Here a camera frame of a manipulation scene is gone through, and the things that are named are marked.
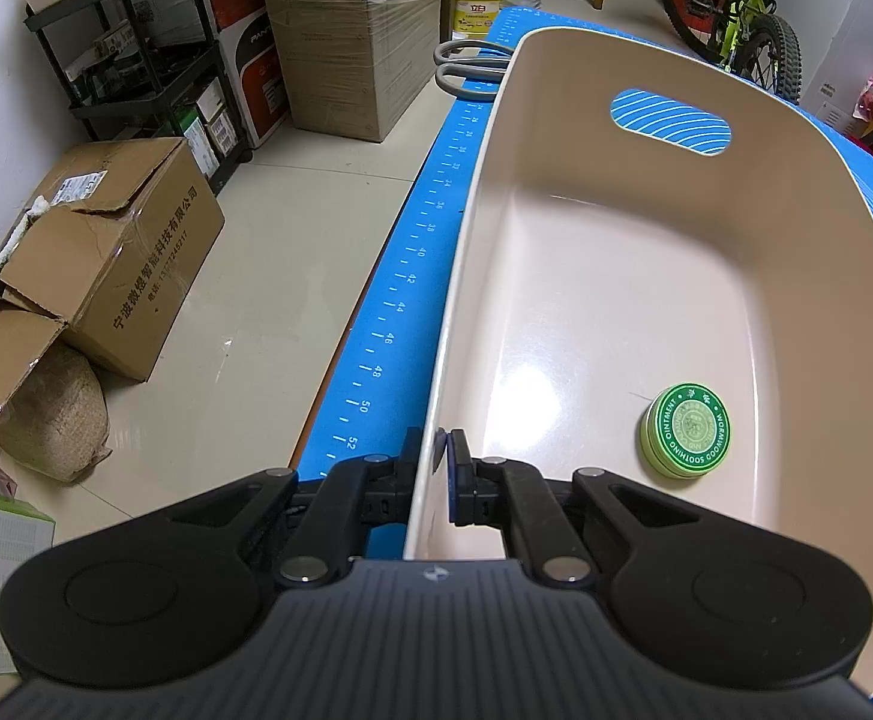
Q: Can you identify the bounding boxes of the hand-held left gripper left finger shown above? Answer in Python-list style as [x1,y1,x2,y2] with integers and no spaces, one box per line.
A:
[158,427,424,590]

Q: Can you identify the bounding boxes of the torn printed cardboard box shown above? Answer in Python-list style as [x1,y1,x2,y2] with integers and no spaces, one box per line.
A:
[0,136,226,383]

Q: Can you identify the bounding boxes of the grey handled scissors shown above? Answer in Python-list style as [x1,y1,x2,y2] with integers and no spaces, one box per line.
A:
[433,37,516,100]

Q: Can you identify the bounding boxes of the green white carton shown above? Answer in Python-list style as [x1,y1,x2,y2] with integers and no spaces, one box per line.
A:
[0,480,56,676]

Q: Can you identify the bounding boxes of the green white small box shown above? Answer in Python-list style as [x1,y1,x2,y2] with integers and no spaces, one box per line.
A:
[173,101,221,179]

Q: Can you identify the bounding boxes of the plastic wrapped cardboard box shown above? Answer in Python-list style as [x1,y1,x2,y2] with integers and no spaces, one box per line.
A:
[266,0,445,142]

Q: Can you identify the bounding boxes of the blue measuring mat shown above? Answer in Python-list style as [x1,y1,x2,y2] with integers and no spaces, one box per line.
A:
[290,6,873,720]

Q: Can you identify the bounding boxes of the green round ointment tin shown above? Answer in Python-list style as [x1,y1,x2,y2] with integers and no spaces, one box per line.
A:
[637,382,733,479]

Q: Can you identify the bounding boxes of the beige plastic basin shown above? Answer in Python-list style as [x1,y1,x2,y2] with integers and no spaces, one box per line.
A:
[402,26,873,700]

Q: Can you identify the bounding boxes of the brown burlap sack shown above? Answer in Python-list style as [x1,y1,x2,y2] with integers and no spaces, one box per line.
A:
[0,345,113,485]

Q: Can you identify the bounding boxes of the yellow green bicycle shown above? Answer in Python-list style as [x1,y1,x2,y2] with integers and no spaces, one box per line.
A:
[657,0,805,102]

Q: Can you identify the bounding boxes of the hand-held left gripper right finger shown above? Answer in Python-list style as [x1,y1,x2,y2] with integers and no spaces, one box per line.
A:
[446,427,707,590]

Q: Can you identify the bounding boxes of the white red appliance box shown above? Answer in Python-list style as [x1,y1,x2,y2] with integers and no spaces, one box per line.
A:
[218,4,291,149]

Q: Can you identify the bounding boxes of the white labelled small box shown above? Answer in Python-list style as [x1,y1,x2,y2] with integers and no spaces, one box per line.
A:
[197,79,248,160]

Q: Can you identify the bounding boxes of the black shelf rack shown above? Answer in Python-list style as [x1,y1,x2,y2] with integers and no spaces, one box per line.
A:
[23,0,250,196]

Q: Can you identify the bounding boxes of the open flat cardboard box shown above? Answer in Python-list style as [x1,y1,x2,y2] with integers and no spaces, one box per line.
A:
[0,306,70,428]

